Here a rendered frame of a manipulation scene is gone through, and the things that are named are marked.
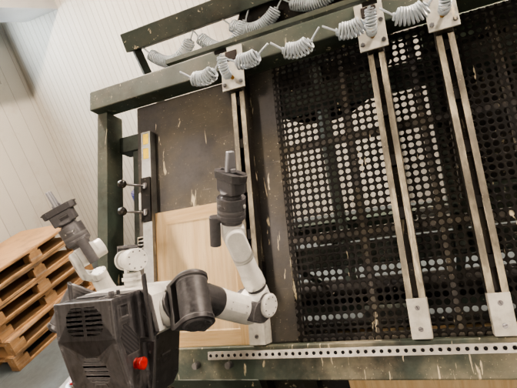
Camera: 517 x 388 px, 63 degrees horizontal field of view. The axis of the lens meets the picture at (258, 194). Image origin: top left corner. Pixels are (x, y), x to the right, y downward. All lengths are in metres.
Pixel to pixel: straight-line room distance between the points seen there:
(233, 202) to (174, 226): 0.66
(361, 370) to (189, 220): 0.88
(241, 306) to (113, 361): 0.39
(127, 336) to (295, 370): 0.66
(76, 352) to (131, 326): 0.16
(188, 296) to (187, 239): 0.66
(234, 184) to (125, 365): 0.55
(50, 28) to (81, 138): 1.31
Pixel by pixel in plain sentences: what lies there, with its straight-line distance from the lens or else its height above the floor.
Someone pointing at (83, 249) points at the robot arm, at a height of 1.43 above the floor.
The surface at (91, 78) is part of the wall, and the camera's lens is 5.54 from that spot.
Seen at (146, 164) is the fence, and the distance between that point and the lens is 1.98.
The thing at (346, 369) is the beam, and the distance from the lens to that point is 1.55.
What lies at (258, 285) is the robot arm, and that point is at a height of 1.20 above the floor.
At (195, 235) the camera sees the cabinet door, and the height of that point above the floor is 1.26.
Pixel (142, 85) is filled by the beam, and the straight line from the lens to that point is 2.05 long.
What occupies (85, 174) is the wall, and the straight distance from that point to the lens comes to 6.00.
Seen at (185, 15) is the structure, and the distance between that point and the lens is 2.41.
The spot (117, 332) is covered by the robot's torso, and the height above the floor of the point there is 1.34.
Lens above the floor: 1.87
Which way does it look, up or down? 17 degrees down
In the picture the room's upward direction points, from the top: 17 degrees counter-clockwise
